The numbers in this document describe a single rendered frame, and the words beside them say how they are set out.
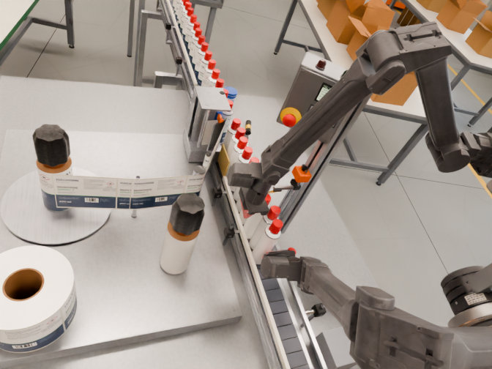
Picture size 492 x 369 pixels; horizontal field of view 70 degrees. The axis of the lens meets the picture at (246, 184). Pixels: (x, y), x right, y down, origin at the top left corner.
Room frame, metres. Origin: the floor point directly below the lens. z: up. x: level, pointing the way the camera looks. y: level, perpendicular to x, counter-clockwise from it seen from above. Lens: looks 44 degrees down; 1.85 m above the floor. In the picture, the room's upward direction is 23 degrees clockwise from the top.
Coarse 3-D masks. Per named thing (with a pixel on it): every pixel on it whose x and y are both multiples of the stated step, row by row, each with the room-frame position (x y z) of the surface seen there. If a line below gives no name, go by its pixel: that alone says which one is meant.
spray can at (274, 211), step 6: (270, 210) 0.73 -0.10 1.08; (276, 210) 0.74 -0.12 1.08; (264, 216) 0.73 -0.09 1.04; (270, 216) 0.73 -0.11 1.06; (276, 216) 0.73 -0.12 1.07; (264, 222) 0.72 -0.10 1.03; (270, 222) 0.72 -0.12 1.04; (258, 228) 0.73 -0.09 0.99; (264, 228) 0.72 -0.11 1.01; (258, 234) 0.72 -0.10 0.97; (252, 240) 0.73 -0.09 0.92; (252, 246) 0.72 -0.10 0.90
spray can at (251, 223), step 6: (270, 198) 0.77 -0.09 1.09; (252, 216) 0.76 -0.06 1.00; (258, 216) 0.75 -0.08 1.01; (246, 222) 0.76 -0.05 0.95; (252, 222) 0.75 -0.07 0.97; (258, 222) 0.75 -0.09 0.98; (246, 228) 0.75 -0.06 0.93; (252, 228) 0.75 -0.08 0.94; (246, 234) 0.75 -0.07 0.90; (252, 234) 0.75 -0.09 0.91
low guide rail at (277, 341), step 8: (224, 176) 0.96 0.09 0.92; (224, 184) 0.93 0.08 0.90; (232, 200) 0.86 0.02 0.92; (232, 208) 0.84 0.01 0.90; (240, 224) 0.77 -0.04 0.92; (248, 248) 0.69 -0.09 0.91; (248, 256) 0.67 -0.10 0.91; (256, 272) 0.62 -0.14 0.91; (256, 280) 0.60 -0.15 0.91; (264, 296) 0.55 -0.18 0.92; (264, 304) 0.53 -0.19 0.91; (272, 320) 0.49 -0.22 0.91; (272, 328) 0.47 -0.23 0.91; (280, 344) 0.44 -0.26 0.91; (280, 352) 0.42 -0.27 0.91; (280, 360) 0.40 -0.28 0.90; (288, 368) 0.38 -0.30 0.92
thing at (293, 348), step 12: (228, 204) 0.88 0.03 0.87; (240, 240) 0.75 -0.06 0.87; (252, 276) 0.62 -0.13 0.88; (264, 288) 0.60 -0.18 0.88; (276, 288) 0.62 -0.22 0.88; (276, 300) 0.58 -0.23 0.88; (264, 312) 0.52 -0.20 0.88; (276, 312) 0.54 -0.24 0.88; (288, 312) 0.56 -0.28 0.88; (276, 324) 0.50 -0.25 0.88; (288, 324) 0.52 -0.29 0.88; (288, 336) 0.48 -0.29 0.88; (276, 348) 0.44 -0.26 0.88; (288, 348) 0.45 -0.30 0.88; (300, 348) 0.46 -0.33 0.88; (288, 360) 0.42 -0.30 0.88; (300, 360) 0.43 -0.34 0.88
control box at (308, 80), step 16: (304, 64) 0.88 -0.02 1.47; (336, 64) 0.96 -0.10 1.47; (304, 80) 0.87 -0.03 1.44; (320, 80) 0.87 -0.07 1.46; (336, 80) 0.87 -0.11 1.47; (288, 96) 0.87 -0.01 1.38; (304, 96) 0.87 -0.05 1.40; (288, 112) 0.87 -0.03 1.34; (304, 112) 0.87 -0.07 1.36; (336, 128) 0.86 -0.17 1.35
